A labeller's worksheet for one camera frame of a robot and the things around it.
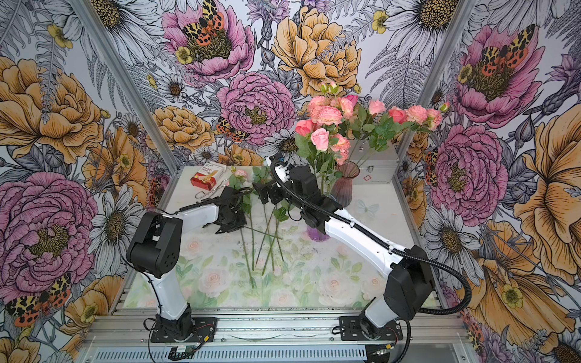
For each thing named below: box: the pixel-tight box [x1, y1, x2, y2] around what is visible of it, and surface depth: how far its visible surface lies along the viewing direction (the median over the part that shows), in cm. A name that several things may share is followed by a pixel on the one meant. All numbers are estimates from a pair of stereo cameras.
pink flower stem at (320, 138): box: [310, 127, 330, 196], surface depth 66 cm
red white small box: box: [190, 161, 227, 192], surface depth 116 cm
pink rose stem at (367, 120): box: [354, 99, 386, 166], surface depth 88 cm
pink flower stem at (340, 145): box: [330, 133, 352, 166], surface depth 73 cm
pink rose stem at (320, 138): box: [310, 127, 330, 196], surface depth 66 cm
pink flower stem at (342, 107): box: [330, 96, 355, 119], surface depth 70 cm
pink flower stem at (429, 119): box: [406, 101, 451, 135], surface depth 79 cm
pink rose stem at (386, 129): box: [360, 106, 408, 167], surface depth 85 cm
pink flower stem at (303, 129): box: [295, 118, 317, 175], surface depth 78 cm
